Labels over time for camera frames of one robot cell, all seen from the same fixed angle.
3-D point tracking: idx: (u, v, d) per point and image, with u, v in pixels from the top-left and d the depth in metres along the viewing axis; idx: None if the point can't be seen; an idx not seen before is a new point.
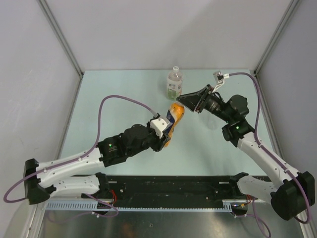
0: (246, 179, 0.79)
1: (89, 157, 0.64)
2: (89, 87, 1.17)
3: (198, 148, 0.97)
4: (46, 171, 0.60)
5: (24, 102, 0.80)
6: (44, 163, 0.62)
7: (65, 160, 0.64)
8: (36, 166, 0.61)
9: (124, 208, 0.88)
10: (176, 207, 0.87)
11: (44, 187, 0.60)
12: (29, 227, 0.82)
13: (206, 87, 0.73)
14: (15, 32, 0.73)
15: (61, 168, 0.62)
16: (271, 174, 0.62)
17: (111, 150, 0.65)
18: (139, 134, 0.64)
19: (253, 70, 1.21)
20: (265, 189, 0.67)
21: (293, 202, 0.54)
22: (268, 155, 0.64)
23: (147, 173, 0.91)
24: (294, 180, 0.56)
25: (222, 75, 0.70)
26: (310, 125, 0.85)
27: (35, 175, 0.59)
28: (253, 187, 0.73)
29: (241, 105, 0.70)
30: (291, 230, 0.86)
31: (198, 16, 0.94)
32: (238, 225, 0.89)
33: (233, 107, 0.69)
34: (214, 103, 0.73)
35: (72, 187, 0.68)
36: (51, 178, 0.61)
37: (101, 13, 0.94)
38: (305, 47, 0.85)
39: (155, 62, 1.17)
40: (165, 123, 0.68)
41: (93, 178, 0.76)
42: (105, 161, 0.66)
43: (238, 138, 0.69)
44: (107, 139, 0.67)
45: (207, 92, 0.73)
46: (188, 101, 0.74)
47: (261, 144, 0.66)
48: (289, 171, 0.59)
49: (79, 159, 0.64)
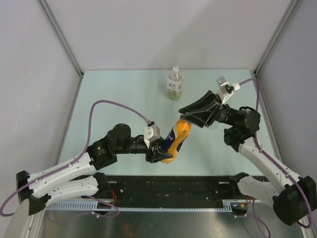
0: (247, 180, 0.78)
1: (80, 163, 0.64)
2: (88, 87, 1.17)
3: (198, 149, 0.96)
4: (38, 181, 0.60)
5: (24, 102, 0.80)
6: (36, 174, 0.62)
7: (55, 168, 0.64)
8: (27, 178, 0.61)
9: (124, 208, 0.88)
10: (177, 207, 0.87)
11: (38, 197, 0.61)
12: (30, 227, 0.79)
13: (217, 102, 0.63)
14: (15, 33, 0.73)
15: (53, 176, 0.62)
16: (273, 179, 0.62)
17: (99, 153, 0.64)
18: (122, 135, 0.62)
19: (253, 70, 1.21)
20: (267, 192, 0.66)
21: (295, 208, 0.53)
22: (269, 160, 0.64)
23: (147, 173, 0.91)
24: (295, 186, 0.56)
25: (232, 87, 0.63)
26: (311, 125, 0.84)
27: (27, 186, 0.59)
28: (254, 189, 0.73)
29: (254, 122, 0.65)
30: (291, 230, 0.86)
31: (198, 16, 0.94)
32: (238, 225, 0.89)
33: (245, 126, 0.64)
34: (224, 114, 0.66)
35: (67, 192, 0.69)
36: (44, 187, 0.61)
37: (101, 13, 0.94)
38: (305, 46, 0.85)
39: (155, 62, 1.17)
40: (152, 133, 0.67)
41: (91, 179, 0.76)
42: (96, 165, 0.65)
43: (238, 143, 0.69)
44: (95, 142, 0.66)
45: (218, 107, 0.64)
46: (195, 117, 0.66)
47: (262, 149, 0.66)
48: (290, 176, 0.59)
49: (69, 166, 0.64)
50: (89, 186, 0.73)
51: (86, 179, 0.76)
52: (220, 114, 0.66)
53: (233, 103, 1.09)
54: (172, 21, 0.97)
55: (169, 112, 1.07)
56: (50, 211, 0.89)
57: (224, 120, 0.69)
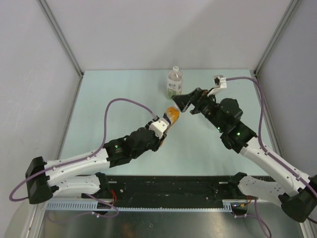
0: (247, 180, 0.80)
1: (97, 157, 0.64)
2: (89, 87, 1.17)
3: (197, 149, 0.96)
4: (55, 169, 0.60)
5: (24, 102, 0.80)
6: (53, 161, 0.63)
7: (72, 159, 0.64)
8: (44, 164, 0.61)
9: (124, 208, 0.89)
10: (177, 207, 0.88)
11: (51, 185, 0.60)
12: (29, 227, 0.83)
13: (197, 89, 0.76)
14: (14, 33, 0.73)
15: (70, 166, 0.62)
16: (283, 183, 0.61)
17: (117, 151, 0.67)
18: (146, 138, 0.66)
19: (253, 70, 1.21)
20: (270, 191, 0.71)
21: (308, 207, 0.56)
22: (276, 162, 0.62)
23: (147, 173, 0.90)
24: (308, 188, 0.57)
25: (219, 79, 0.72)
26: (311, 126, 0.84)
27: (44, 172, 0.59)
28: (258, 189, 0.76)
29: (233, 108, 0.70)
30: (291, 230, 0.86)
31: (198, 16, 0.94)
32: (238, 225, 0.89)
33: (225, 111, 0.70)
34: (207, 106, 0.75)
35: (73, 186, 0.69)
36: (60, 175, 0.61)
37: (101, 13, 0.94)
38: (305, 47, 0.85)
39: (155, 62, 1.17)
40: (165, 124, 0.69)
41: (94, 178, 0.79)
42: (112, 162, 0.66)
43: (241, 146, 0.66)
44: (113, 140, 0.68)
45: (199, 93, 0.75)
46: (179, 100, 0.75)
47: (268, 151, 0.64)
48: (302, 179, 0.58)
49: (87, 158, 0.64)
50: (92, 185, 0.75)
51: (89, 177, 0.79)
52: (205, 104, 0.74)
53: None
54: (171, 21, 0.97)
55: None
56: (50, 211, 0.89)
57: (208, 115, 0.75)
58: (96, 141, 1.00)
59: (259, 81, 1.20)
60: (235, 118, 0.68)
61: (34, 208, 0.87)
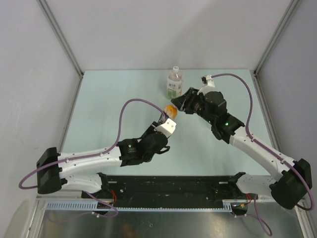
0: (244, 177, 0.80)
1: (110, 154, 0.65)
2: (88, 87, 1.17)
3: (197, 149, 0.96)
4: (69, 161, 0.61)
5: (24, 102, 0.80)
6: (66, 153, 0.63)
7: (85, 153, 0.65)
8: (58, 155, 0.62)
9: (124, 208, 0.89)
10: (177, 207, 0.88)
11: (61, 178, 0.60)
12: (29, 227, 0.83)
13: (191, 89, 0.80)
14: (14, 33, 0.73)
15: (83, 160, 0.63)
16: (269, 166, 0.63)
17: (129, 151, 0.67)
18: (161, 142, 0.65)
19: (253, 70, 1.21)
20: (263, 183, 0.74)
21: (294, 192, 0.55)
22: (261, 148, 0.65)
23: (147, 173, 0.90)
24: (292, 170, 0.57)
25: (206, 78, 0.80)
26: (310, 126, 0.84)
27: (57, 164, 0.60)
28: (253, 186, 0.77)
29: (217, 98, 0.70)
30: (291, 230, 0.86)
31: (198, 16, 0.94)
32: (237, 225, 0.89)
33: (209, 102, 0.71)
34: (198, 103, 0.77)
35: (80, 182, 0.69)
36: (72, 168, 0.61)
37: (101, 13, 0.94)
38: (305, 47, 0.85)
39: (155, 62, 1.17)
40: (174, 124, 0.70)
41: (97, 178, 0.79)
42: (123, 161, 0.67)
43: (230, 134, 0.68)
44: (127, 139, 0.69)
45: (192, 92, 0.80)
46: (177, 102, 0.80)
47: (254, 138, 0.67)
48: (286, 162, 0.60)
49: (100, 154, 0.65)
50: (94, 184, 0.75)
51: (92, 175, 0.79)
52: (195, 101, 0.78)
53: (233, 103, 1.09)
54: (172, 21, 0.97)
55: None
56: (50, 211, 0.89)
57: (199, 111, 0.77)
58: (96, 141, 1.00)
59: (258, 81, 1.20)
60: (219, 107, 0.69)
61: (34, 208, 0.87)
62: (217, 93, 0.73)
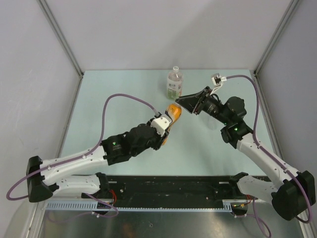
0: (247, 179, 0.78)
1: (93, 155, 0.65)
2: (88, 87, 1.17)
3: (198, 149, 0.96)
4: (50, 168, 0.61)
5: (25, 102, 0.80)
6: (48, 160, 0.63)
7: (68, 157, 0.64)
8: (40, 163, 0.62)
9: (124, 208, 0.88)
10: (176, 207, 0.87)
11: (47, 184, 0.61)
12: (29, 226, 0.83)
13: (205, 89, 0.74)
14: (15, 34, 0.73)
15: (66, 166, 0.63)
16: (271, 174, 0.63)
17: (114, 148, 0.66)
18: (145, 136, 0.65)
19: (253, 70, 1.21)
20: (265, 189, 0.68)
21: (293, 202, 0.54)
22: (266, 155, 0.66)
23: (147, 172, 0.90)
24: (294, 180, 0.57)
25: (220, 78, 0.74)
26: (310, 126, 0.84)
27: (39, 172, 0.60)
28: (254, 188, 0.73)
29: (238, 106, 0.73)
30: (291, 230, 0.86)
31: (198, 16, 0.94)
32: (237, 225, 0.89)
33: (230, 109, 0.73)
34: (212, 105, 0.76)
35: (73, 185, 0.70)
36: (55, 175, 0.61)
37: (101, 13, 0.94)
38: (305, 47, 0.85)
39: (155, 62, 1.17)
40: (168, 121, 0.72)
41: (94, 178, 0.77)
42: (109, 160, 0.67)
43: (237, 140, 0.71)
44: (111, 137, 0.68)
45: (205, 94, 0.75)
46: (187, 103, 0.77)
47: (260, 145, 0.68)
48: (289, 171, 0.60)
49: (82, 156, 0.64)
50: (92, 185, 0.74)
51: (89, 177, 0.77)
52: (209, 104, 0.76)
53: None
54: (171, 21, 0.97)
55: None
56: (49, 211, 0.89)
57: (212, 113, 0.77)
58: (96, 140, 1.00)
59: (258, 81, 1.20)
60: (238, 116, 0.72)
61: (34, 208, 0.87)
62: (236, 98, 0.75)
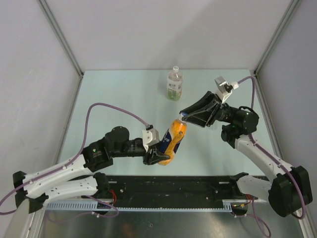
0: (246, 178, 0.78)
1: (75, 165, 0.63)
2: (89, 87, 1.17)
3: (198, 148, 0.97)
4: (32, 182, 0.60)
5: (24, 102, 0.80)
6: (31, 174, 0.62)
7: (48, 170, 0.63)
8: (23, 178, 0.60)
9: (125, 208, 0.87)
10: (176, 207, 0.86)
11: (34, 197, 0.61)
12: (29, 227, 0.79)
13: (216, 103, 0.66)
14: (14, 33, 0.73)
15: (47, 178, 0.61)
16: (266, 169, 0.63)
17: (95, 155, 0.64)
18: (121, 139, 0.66)
19: (253, 70, 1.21)
20: (264, 187, 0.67)
21: (286, 195, 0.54)
22: (261, 151, 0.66)
23: (147, 173, 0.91)
24: (288, 174, 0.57)
25: (231, 87, 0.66)
26: (310, 126, 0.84)
27: (22, 187, 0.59)
28: (254, 187, 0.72)
29: (252, 123, 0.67)
30: (292, 231, 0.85)
31: (198, 16, 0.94)
32: (237, 225, 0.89)
33: (243, 127, 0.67)
34: (224, 115, 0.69)
35: (66, 192, 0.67)
36: (38, 188, 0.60)
37: (101, 12, 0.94)
38: (305, 47, 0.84)
39: (155, 62, 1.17)
40: (151, 137, 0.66)
41: (90, 179, 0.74)
42: (91, 167, 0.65)
43: (235, 138, 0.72)
44: (91, 144, 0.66)
45: (218, 107, 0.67)
46: (197, 118, 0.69)
47: (256, 143, 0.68)
48: (282, 166, 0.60)
49: (63, 167, 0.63)
50: (88, 187, 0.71)
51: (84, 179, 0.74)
52: (221, 114, 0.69)
53: (233, 103, 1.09)
54: (171, 21, 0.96)
55: (168, 113, 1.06)
56: (50, 211, 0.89)
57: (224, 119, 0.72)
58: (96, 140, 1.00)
59: (258, 81, 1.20)
60: (249, 132, 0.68)
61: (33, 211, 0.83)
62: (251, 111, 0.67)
